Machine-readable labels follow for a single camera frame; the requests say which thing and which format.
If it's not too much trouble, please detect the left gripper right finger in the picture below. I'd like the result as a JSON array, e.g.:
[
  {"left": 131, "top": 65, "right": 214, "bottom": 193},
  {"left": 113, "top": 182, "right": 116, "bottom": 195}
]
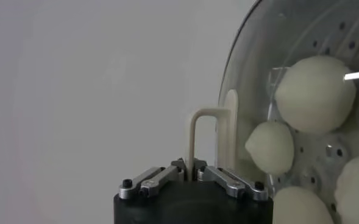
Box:
[{"left": 194, "top": 159, "right": 269, "bottom": 202}]

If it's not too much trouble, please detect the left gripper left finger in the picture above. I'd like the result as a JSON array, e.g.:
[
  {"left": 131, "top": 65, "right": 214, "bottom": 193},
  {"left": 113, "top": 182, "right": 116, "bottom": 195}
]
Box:
[{"left": 119, "top": 159, "right": 187, "bottom": 200}]

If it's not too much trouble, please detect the glass lid with cream handle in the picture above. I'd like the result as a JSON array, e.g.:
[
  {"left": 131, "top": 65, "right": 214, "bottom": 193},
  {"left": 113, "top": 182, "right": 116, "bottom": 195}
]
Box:
[{"left": 185, "top": 0, "right": 359, "bottom": 224}]

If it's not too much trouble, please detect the white steamed baozi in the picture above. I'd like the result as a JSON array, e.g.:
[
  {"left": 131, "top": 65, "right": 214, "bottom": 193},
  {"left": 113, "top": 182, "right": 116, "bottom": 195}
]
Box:
[
  {"left": 274, "top": 55, "right": 357, "bottom": 134},
  {"left": 244, "top": 121, "right": 295, "bottom": 177},
  {"left": 272, "top": 186, "right": 335, "bottom": 224},
  {"left": 333, "top": 151, "right": 359, "bottom": 224}
]

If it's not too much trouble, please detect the perforated steel steamer basket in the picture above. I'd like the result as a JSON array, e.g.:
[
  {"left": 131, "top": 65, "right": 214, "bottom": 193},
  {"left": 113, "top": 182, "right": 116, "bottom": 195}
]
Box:
[{"left": 227, "top": 0, "right": 359, "bottom": 224}]

